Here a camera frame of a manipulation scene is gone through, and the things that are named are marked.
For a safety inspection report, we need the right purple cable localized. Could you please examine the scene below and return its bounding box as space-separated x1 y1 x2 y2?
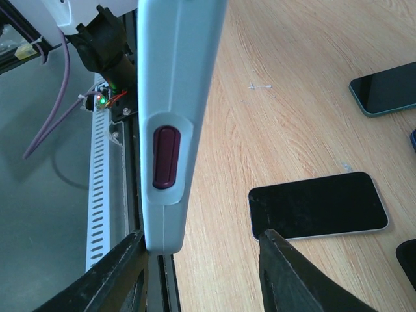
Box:
0 6 101 160

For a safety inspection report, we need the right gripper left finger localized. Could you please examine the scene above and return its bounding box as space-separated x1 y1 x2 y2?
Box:
36 230 150 311

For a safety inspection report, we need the dark green phone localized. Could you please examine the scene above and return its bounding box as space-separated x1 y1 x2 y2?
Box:
349 62 415 118

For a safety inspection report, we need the black phone case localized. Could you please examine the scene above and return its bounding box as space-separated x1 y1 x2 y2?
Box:
396 239 416 289

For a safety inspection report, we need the light blue slotted cable duct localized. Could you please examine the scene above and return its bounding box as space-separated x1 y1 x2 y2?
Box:
84 73 113 274

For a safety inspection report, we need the black phone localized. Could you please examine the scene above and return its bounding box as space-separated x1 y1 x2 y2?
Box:
248 172 389 240

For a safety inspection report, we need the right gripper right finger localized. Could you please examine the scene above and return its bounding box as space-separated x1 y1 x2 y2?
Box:
259 229 374 312

